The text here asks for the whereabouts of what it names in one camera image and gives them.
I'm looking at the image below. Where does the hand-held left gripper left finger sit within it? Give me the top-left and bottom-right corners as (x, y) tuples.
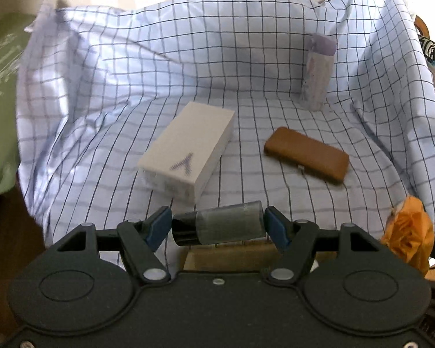
(54, 205), (173, 283)

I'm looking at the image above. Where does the white cardboard box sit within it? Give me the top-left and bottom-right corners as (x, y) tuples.
(138, 101), (236, 204)

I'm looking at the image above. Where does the black and white striped cloth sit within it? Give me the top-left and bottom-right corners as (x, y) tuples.
(417, 33), (435, 61)

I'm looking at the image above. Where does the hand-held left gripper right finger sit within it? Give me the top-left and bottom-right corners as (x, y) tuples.
(263, 205), (383, 282)

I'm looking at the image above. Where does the checked bed sheet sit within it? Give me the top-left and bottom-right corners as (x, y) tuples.
(16, 0), (435, 247)

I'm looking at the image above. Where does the grey bottle with black cap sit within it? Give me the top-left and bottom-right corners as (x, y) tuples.
(171, 200), (268, 246)

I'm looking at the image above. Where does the green printed pillow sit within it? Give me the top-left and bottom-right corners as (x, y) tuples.
(0, 12), (35, 198)

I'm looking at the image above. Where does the orange gathered cloth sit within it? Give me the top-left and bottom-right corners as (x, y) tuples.
(380, 196), (435, 278)

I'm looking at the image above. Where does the brown leather case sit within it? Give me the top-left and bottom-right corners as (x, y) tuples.
(264, 127), (349, 183)

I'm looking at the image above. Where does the purple lidded bottle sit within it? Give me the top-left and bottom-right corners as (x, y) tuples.
(299, 32), (337, 111)

